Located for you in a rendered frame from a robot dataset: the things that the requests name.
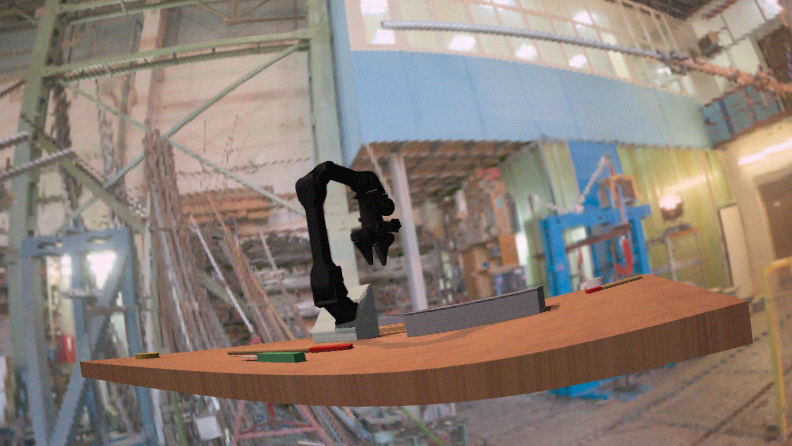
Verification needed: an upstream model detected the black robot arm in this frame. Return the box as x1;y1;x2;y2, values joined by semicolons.
295;161;401;326

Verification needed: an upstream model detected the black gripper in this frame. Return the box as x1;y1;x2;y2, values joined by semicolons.
350;211;395;266

